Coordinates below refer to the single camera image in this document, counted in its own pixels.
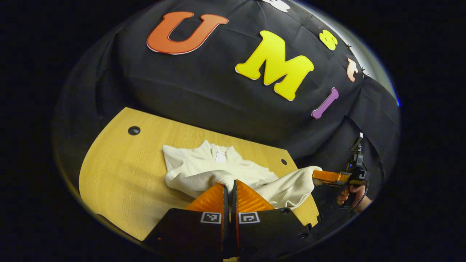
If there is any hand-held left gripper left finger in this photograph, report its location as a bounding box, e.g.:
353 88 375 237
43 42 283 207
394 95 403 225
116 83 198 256
143 183 230 261

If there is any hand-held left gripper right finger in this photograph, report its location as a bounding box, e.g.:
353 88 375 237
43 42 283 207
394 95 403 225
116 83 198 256
230 179 312 261

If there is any cream white sweater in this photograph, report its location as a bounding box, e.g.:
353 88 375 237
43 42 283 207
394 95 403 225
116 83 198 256
162 140 323 210

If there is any row of black cloth clips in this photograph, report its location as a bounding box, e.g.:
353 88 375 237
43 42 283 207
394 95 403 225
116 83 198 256
344 43 369 78

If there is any black backdrop cloth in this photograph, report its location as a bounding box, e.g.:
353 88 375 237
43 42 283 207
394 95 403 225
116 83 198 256
53 0 401 233

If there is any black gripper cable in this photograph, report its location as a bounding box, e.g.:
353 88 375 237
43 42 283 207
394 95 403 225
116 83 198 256
331 181 370 210

